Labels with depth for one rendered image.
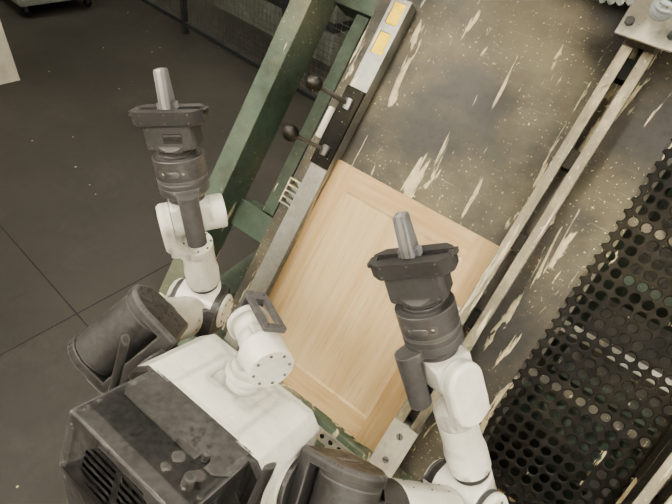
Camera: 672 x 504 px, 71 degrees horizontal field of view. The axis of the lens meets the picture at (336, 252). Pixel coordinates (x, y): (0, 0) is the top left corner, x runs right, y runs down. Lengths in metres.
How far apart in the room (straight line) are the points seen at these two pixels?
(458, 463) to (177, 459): 0.44
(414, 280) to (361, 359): 0.55
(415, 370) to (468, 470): 0.22
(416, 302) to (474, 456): 0.30
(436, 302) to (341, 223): 0.55
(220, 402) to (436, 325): 0.32
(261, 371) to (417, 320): 0.22
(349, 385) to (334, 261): 0.30
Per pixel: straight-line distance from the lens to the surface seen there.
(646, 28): 1.07
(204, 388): 0.73
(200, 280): 1.03
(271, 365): 0.66
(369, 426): 1.21
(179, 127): 0.84
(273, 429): 0.71
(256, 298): 0.71
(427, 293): 0.66
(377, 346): 1.16
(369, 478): 0.68
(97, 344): 0.85
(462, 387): 0.72
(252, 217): 1.35
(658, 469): 1.11
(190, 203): 0.84
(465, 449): 0.84
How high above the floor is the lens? 2.00
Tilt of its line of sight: 44 degrees down
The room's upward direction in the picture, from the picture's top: 12 degrees clockwise
